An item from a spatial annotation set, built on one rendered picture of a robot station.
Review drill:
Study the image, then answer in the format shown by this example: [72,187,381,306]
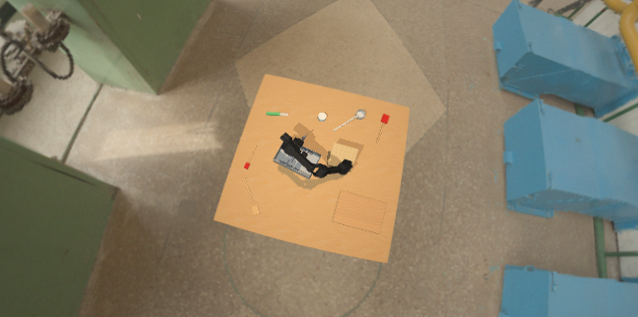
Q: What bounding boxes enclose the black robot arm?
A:
[280,133,353,178]

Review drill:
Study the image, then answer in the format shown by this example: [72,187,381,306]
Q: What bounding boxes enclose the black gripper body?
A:
[281,143,308,158]

